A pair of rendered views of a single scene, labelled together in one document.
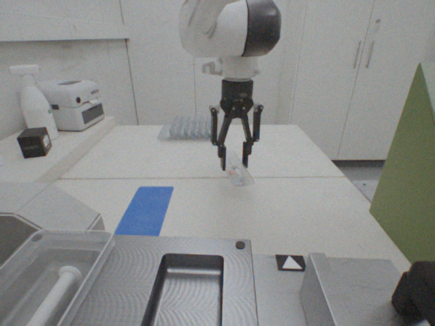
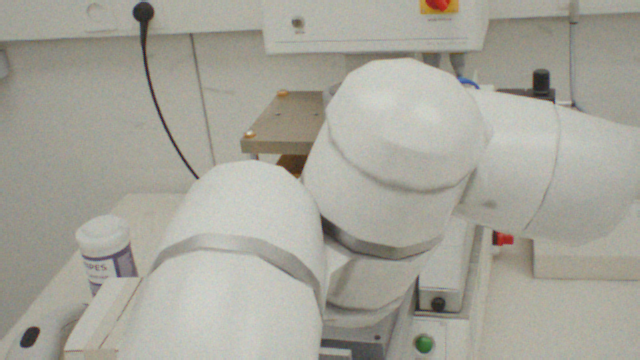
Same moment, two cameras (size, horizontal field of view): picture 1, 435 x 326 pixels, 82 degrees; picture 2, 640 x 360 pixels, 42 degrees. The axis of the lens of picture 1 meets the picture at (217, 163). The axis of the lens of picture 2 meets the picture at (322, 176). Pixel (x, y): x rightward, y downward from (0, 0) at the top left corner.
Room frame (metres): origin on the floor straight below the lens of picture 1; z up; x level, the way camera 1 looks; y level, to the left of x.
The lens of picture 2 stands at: (0.28, -0.71, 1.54)
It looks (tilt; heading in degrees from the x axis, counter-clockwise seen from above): 26 degrees down; 105
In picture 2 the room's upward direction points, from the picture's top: 7 degrees counter-clockwise
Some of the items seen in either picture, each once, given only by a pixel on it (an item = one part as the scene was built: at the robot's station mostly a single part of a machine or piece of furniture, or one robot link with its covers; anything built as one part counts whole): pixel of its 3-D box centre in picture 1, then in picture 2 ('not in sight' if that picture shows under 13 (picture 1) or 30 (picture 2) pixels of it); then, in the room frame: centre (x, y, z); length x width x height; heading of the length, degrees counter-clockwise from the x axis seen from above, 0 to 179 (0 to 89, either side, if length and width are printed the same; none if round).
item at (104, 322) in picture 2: not in sight; (128, 334); (-0.30, 0.22, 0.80); 0.19 x 0.13 x 0.09; 91
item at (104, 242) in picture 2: not in sight; (109, 261); (-0.40, 0.37, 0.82); 0.09 x 0.09 x 0.15
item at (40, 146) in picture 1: (35, 141); not in sight; (0.74, 0.57, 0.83); 0.09 x 0.06 x 0.07; 20
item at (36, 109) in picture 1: (35, 103); not in sight; (0.86, 0.62, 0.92); 0.09 x 0.08 x 0.25; 139
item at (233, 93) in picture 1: (236, 99); not in sight; (0.62, -0.05, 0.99); 0.08 x 0.08 x 0.09
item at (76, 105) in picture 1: (65, 103); not in sight; (1.03, 0.62, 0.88); 0.25 x 0.20 x 0.17; 85
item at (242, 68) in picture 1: (228, 66); not in sight; (0.63, -0.02, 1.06); 0.13 x 0.12 x 0.05; 13
